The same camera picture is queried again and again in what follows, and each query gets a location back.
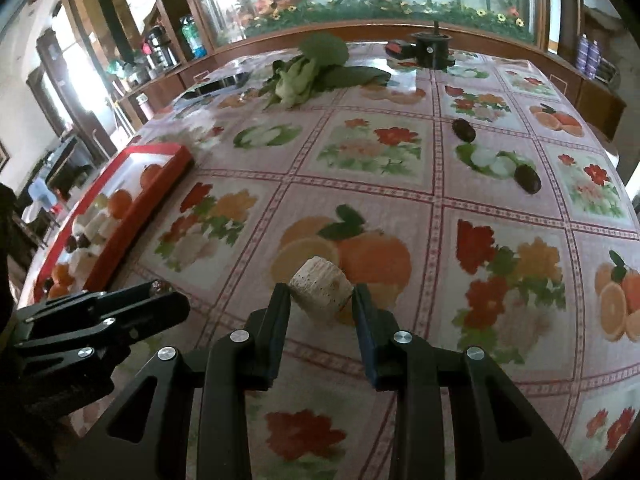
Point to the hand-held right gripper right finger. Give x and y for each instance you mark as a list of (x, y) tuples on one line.
[(365, 325)]

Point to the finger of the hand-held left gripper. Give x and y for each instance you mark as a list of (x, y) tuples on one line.
[(90, 305), (150, 312)]

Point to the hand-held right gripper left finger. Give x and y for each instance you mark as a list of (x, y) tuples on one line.
[(277, 320)]

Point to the beige cylindrical chunk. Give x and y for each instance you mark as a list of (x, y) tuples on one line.
[(322, 287)]

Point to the red tray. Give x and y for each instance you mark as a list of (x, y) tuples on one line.
[(140, 220)]

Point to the white chunk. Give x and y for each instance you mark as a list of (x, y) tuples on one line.
[(82, 262), (94, 225)]

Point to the blue plastic stool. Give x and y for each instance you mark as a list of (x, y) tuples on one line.
[(40, 192)]

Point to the black flat tray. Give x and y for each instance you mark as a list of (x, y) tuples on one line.
[(220, 82)]

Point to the green bok choy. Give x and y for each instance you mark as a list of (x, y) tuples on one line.
[(310, 67)]

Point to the black thermos jug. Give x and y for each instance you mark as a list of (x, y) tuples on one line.
[(159, 47)]

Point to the red and black battery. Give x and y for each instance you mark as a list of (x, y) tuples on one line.
[(399, 49)]

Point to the green plastic bottle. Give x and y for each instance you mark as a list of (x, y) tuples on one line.
[(192, 35)]

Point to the black clamp device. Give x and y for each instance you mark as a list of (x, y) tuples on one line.
[(432, 50)]

